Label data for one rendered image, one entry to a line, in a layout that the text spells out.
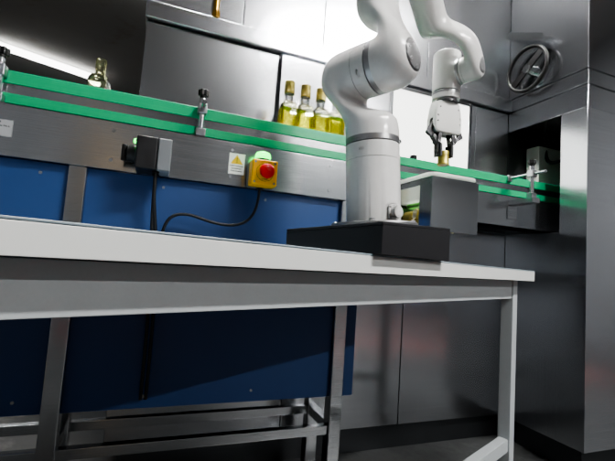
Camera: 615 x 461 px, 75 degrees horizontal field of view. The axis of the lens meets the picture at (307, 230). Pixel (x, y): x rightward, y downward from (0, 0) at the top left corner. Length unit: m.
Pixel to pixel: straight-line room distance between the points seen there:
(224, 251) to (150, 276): 0.09
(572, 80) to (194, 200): 1.59
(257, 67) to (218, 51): 0.15
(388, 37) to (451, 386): 1.46
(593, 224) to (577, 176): 0.20
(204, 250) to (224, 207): 0.65
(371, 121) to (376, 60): 0.12
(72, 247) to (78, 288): 0.07
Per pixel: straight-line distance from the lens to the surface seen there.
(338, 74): 0.96
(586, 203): 1.87
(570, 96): 2.03
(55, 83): 1.21
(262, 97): 1.56
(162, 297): 0.52
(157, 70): 1.53
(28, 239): 0.43
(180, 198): 1.13
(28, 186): 1.16
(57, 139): 1.15
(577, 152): 1.93
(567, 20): 2.18
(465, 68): 1.35
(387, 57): 0.91
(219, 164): 1.14
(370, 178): 0.85
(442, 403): 1.93
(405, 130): 1.76
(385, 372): 1.73
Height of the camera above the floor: 0.73
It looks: 5 degrees up
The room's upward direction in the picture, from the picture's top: 4 degrees clockwise
